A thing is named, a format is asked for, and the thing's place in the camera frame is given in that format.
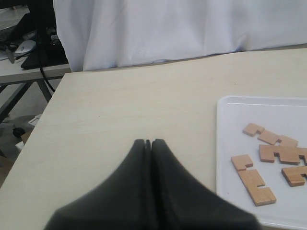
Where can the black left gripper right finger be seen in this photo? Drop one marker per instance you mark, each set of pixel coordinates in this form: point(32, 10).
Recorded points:
point(183, 203)

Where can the white computer mouse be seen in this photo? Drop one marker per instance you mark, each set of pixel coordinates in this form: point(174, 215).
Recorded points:
point(25, 47)

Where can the white plastic tray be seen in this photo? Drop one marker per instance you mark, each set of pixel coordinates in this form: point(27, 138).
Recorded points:
point(282, 116)

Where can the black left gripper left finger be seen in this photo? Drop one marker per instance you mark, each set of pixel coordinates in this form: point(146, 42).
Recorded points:
point(120, 202)

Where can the notched wooden piece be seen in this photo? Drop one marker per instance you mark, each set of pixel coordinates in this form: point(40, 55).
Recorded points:
point(252, 181)
point(268, 137)
point(286, 155)
point(295, 175)

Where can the grey side table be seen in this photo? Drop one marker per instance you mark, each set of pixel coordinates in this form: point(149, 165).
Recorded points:
point(12, 74)

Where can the black scissors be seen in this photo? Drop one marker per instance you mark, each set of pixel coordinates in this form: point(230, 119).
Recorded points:
point(9, 48)

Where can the black caster wheel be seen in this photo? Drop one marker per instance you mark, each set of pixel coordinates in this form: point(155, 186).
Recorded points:
point(18, 132)

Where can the white curtain backdrop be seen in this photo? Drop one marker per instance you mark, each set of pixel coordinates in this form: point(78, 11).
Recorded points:
point(102, 34)

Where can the black monitor stand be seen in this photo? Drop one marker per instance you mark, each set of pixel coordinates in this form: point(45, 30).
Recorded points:
point(40, 19)

